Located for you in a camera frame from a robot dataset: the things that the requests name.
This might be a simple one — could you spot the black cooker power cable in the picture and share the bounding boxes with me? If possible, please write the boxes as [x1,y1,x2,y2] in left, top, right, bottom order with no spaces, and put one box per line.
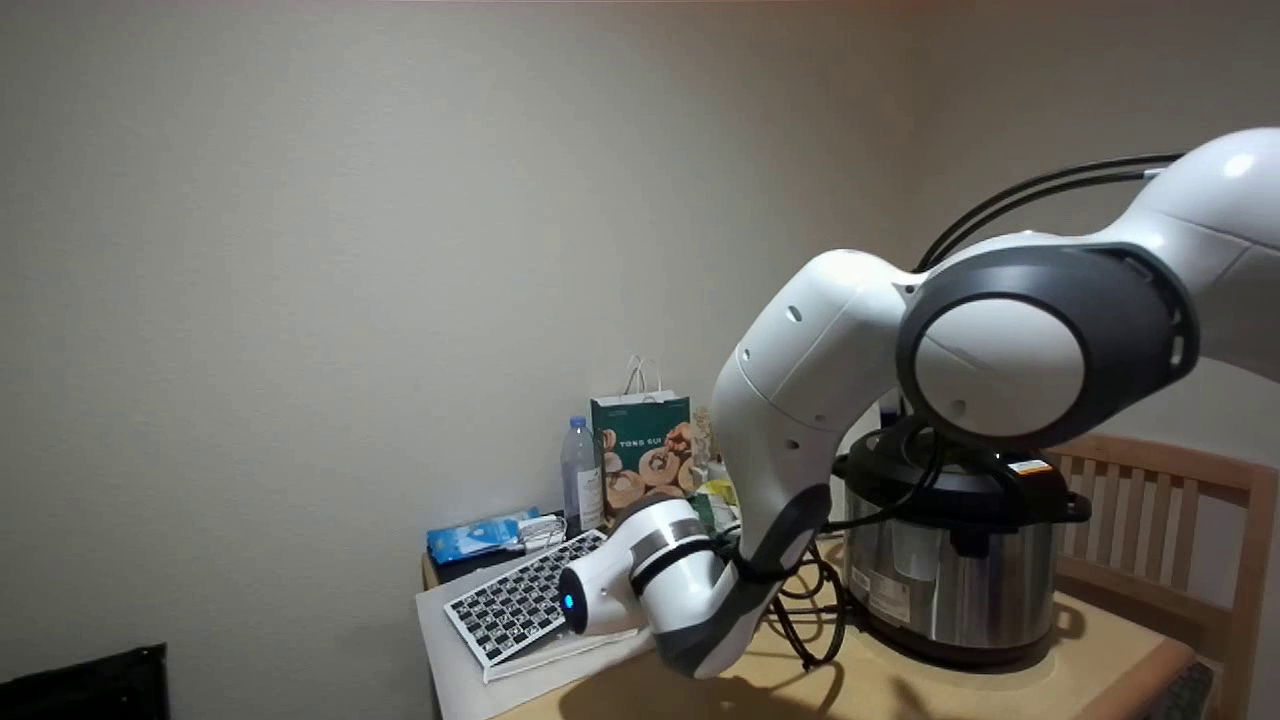
[773,552,860,672]

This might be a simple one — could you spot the steel cooker with black lid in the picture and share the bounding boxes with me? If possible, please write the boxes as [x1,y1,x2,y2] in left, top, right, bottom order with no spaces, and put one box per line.
[830,416,1095,672]

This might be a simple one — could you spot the green paper gift bag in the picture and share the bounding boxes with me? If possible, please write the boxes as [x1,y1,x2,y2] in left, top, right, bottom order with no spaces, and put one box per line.
[587,354,714,522]

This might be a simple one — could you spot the clear plastic water bottle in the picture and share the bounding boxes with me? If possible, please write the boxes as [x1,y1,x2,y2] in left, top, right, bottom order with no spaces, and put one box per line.
[555,412,606,534]

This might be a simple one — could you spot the yellowish snack bag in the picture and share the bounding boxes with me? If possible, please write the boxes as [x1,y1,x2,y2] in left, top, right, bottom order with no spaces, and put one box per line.
[692,477,743,534]

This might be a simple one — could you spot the blue wipes packet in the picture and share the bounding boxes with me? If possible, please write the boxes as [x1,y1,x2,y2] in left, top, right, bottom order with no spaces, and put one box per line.
[423,509,574,585]

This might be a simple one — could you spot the black-white patterned flat box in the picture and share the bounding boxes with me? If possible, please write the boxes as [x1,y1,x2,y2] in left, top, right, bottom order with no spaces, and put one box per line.
[440,526,657,687]

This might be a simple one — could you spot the white flat printed sheet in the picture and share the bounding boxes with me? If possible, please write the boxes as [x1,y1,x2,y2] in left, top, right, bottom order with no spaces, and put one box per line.
[412,552,672,720]

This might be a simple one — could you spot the wooden slatted chair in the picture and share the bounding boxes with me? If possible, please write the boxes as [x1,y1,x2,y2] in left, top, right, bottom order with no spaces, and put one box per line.
[1023,428,1280,720]

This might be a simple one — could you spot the black monitor corner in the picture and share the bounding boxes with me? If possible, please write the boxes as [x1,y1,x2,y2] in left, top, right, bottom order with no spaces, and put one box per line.
[0,641,171,720]

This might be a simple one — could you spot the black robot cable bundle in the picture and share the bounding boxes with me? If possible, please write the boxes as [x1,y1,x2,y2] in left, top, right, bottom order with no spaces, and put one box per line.
[918,151,1183,272]

